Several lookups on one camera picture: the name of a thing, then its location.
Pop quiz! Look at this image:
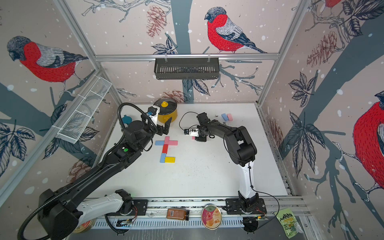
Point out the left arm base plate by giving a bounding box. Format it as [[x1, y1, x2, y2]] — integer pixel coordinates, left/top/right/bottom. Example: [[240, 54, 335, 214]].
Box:
[[107, 199, 149, 217]]

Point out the pink round cup lid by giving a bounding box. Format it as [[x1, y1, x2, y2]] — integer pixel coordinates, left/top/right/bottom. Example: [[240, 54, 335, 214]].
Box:
[[201, 204, 223, 230]]

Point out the white wire basket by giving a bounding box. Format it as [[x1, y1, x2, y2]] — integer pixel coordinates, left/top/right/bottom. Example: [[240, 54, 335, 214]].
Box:
[[56, 77, 112, 144]]

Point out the red round tin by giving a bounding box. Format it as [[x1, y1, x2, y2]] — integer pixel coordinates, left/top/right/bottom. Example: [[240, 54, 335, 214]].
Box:
[[73, 219, 96, 234]]

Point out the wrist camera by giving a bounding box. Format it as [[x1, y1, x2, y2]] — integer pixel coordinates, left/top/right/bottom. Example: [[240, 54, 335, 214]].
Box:
[[184, 128, 200, 138], [147, 105, 160, 126]]

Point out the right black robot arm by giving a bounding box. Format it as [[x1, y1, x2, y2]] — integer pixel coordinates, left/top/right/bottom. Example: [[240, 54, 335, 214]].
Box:
[[196, 113, 259, 214]]

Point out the yellow pot with handle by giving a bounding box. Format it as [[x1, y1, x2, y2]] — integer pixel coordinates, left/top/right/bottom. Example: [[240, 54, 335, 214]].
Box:
[[158, 110, 178, 124]]

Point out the yellow block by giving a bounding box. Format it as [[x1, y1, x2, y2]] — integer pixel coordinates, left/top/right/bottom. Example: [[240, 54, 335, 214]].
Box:
[[165, 157, 176, 163]]

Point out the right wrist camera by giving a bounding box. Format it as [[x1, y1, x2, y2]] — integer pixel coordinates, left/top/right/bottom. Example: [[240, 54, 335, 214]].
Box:
[[184, 128, 200, 138]]

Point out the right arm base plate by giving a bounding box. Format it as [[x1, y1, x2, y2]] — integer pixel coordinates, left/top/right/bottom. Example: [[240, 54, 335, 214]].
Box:
[[223, 199, 267, 216]]

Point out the glass lid yellow knob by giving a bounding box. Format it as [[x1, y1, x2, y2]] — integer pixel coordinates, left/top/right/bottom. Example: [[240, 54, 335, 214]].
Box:
[[154, 98, 178, 115]]

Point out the teal lid jar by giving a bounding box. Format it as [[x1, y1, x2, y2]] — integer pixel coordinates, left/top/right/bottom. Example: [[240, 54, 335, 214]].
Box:
[[122, 115, 133, 126]]

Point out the red block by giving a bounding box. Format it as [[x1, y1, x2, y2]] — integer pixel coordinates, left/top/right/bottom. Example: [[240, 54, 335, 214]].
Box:
[[162, 144, 169, 154]]

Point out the green snack packet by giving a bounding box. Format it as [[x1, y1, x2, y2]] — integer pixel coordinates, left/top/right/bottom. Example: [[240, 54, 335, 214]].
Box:
[[276, 208, 304, 239]]

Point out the brown packet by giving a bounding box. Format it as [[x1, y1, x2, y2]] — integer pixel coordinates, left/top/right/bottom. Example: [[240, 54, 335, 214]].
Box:
[[166, 208, 190, 221]]

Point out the black hanging shelf basket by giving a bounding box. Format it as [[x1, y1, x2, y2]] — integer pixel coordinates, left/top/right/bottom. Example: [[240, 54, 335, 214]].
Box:
[[154, 58, 220, 80]]

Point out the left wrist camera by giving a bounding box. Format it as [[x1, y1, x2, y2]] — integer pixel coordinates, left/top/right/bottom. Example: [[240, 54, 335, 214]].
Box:
[[147, 105, 160, 126]]

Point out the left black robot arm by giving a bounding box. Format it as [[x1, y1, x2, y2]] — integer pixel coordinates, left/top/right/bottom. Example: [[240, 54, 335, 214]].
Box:
[[17, 103, 171, 240]]

